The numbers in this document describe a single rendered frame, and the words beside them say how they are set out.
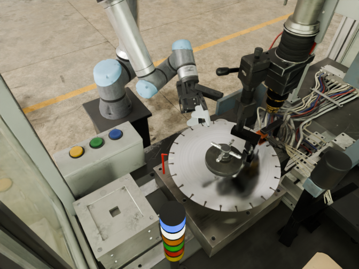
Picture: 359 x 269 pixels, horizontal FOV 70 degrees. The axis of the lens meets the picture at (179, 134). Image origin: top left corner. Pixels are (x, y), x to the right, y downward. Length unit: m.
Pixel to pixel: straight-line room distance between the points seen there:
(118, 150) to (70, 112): 1.66
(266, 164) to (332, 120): 0.62
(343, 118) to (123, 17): 1.04
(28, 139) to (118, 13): 0.49
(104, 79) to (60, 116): 1.45
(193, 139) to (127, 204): 0.28
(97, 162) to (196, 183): 0.34
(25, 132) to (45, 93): 2.22
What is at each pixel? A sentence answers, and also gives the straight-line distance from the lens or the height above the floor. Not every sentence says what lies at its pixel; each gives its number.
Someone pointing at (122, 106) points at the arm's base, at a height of 0.80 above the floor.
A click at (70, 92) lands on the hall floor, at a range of 2.74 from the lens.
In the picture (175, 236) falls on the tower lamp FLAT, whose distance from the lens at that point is 0.49.
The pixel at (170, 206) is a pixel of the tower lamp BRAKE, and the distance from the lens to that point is 0.46.
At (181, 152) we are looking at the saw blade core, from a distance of 0.78.
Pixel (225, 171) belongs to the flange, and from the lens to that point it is 0.74.
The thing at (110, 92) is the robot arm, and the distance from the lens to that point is 1.13.
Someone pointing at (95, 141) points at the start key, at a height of 0.91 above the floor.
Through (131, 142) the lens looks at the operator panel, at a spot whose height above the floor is 0.90.
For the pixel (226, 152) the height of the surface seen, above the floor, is 1.00.
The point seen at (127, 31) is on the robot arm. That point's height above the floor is 1.17.
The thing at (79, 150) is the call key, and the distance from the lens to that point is 0.91.
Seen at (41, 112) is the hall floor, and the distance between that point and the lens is 2.62.
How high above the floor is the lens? 1.57
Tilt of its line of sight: 48 degrees down
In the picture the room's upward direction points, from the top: straight up
